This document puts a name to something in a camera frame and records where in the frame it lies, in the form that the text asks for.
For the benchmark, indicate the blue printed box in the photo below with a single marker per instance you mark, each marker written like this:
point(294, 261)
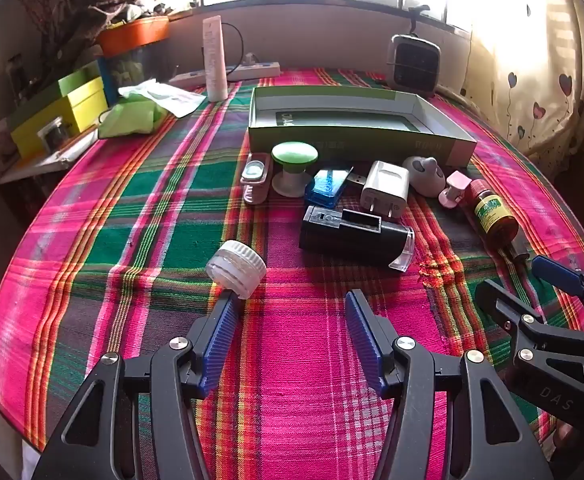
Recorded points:
point(103, 80)

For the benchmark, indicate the white side table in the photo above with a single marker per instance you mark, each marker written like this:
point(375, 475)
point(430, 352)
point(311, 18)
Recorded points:
point(47, 162)

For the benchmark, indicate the small yellow green box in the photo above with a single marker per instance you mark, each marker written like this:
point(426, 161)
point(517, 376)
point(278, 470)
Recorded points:
point(89, 105)

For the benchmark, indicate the clear jar with white lid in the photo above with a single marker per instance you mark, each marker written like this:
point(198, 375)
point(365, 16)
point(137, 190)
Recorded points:
point(237, 267)

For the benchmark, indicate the green cardboard box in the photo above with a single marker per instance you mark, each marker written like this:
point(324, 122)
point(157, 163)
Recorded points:
point(351, 137)

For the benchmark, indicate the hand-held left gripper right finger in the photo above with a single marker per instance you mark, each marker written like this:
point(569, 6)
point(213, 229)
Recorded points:
point(364, 330)

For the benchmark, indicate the blue card reader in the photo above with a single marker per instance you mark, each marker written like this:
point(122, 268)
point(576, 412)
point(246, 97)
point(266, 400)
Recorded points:
point(327, 185)

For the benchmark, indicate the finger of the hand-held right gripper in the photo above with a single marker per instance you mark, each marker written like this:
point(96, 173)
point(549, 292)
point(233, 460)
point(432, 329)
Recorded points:
point(556, 270)
point(521, 325)

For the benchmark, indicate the amber bottle with red cap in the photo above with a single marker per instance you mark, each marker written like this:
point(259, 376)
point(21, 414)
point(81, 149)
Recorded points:
point(494, 215)

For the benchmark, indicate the white round panda gadget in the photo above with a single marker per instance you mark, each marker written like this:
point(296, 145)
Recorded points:
point(424, 175)

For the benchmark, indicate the green-topped white knob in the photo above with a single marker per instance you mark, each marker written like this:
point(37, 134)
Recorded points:
point(294, 152)

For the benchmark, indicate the white plastic wipes pack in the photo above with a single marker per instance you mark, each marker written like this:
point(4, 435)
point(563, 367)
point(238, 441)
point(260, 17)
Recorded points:
point(172, 97)

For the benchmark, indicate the white plug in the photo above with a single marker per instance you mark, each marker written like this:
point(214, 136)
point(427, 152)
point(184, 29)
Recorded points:
point(250, 59)

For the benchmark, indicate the white cosmetic tube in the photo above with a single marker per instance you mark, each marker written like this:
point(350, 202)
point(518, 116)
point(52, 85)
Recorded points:
point(214, 60)

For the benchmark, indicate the white power strip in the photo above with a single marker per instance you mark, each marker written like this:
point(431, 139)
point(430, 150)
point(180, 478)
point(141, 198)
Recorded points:
point(252, 70)

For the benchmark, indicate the grey fan heater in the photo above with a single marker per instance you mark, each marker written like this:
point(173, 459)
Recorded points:
point(414, 65)

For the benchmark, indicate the orange planter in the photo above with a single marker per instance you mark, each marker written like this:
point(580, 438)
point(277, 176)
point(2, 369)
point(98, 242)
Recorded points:
point(132, 35)

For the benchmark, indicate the green tissue pack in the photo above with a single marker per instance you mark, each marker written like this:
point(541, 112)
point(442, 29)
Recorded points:
point(132, 117)

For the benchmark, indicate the pink green plaid tablecloth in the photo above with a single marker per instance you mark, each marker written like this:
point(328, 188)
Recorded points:
point(297, 385)

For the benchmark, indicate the cream curtain with hearts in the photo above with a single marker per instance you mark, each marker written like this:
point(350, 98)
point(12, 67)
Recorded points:
point(531, 85)

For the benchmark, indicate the white wall charger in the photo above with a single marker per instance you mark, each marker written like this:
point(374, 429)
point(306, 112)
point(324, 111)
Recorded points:
point(384, 185)

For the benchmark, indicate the small glass jar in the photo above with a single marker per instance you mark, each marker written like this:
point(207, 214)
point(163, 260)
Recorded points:
point(54, 135)

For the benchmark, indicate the large yellow green box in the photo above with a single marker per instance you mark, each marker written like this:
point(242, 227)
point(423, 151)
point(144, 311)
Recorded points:
point(32, 135)

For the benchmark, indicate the pink contact lens case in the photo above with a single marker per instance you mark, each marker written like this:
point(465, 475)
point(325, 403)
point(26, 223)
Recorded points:
point(255, 170)

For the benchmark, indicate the black rectangular device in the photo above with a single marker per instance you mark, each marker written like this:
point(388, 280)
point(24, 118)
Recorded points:
point(342, 237)

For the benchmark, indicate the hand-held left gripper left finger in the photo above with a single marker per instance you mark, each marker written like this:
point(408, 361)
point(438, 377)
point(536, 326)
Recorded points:
point(219, 335)

